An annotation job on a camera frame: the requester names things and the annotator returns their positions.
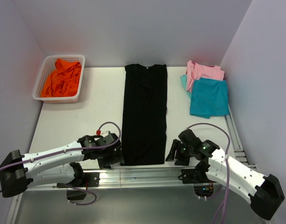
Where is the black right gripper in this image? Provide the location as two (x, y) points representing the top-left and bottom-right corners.
(165, 139), (193, 166)

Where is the black t-shirt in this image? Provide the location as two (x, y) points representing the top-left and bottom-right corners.
(121, 64), (167, 166)

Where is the teal t-shirt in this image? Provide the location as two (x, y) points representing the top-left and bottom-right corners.
(180, 75), (229, 119)

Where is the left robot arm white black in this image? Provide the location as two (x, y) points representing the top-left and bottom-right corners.
(0, 133), (123, 198)

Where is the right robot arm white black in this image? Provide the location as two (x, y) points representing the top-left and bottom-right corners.
(166, 139), (285, 220)

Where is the pink folded t-shirt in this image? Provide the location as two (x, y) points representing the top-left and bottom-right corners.
(186, 61), (225, 93)

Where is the orange t-shirt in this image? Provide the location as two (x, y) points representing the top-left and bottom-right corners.
(40, 58), (82, 98)

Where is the white plastic basket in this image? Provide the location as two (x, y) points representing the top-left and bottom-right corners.
(32, 55), (85, 104)

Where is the aluminium mounting rail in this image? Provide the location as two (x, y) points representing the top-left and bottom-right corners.
(5, 107), (257, 224)

